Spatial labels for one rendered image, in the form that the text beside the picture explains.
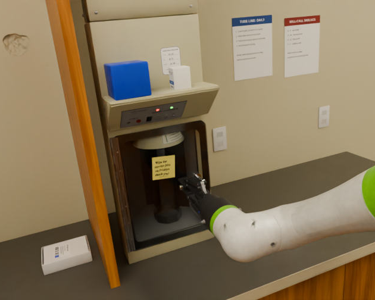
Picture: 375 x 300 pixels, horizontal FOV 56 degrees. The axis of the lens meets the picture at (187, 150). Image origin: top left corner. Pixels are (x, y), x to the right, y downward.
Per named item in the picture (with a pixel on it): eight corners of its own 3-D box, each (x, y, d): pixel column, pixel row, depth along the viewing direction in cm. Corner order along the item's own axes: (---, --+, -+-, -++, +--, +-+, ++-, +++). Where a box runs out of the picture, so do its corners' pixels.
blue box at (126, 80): (108, 96, 101) (103, 63, 98) (141, 90, 105) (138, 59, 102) (115, 100, 93) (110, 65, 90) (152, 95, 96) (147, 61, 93)
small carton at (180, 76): (169, 87, 105) (168, 67, 104) (186, 86, 107) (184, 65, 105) (174, 90, 101) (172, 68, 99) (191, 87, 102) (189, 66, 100)
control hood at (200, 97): (106, 130, 105) (100, 96, 101) (205, 112, 116) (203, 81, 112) (114, 140, 94) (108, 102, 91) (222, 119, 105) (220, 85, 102)
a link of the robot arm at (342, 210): (350, 170, 60) (376, 236, 57) (398, 161, 65) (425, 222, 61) (251, 213, 92) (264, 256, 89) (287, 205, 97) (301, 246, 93)
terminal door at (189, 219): (130, 251, 118) (111, 136, 105) (212, 227, 128) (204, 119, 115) (130, 252, 117) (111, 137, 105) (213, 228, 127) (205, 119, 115)
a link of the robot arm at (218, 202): (205, 212, 88) (208, 243, 91) (246, 199, 91) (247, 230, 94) (194, 202, 93) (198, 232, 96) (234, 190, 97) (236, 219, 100)
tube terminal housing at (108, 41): (113, 230, 142) (77, 26, 117) (188, 209, 153) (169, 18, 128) (128, 264, 120) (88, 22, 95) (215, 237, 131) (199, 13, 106)
